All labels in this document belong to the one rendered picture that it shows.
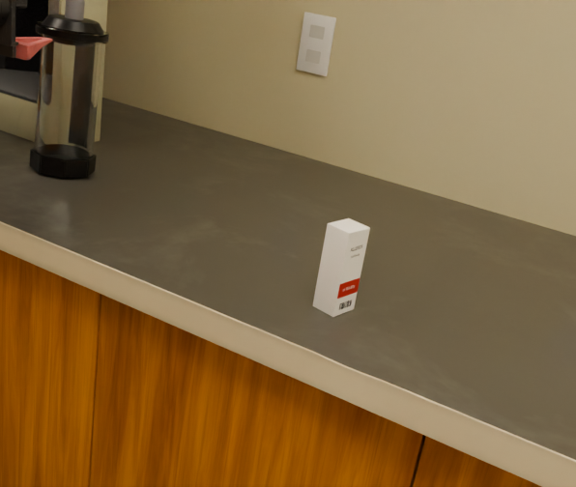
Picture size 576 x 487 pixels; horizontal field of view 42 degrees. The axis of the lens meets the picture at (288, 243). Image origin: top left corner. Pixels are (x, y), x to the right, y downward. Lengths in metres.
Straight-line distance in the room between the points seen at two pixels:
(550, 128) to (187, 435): 0.82
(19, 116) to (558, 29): 0.95
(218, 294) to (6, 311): 0.38
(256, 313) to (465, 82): 0.73
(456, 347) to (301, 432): 0.20
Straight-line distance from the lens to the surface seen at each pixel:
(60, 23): 1.20
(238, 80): 1.65
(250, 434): 0.94
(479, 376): 0.84
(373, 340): 0.85
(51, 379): 1.13
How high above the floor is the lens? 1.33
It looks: 21 degrees down
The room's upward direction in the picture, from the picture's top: 9 degrees clockwise
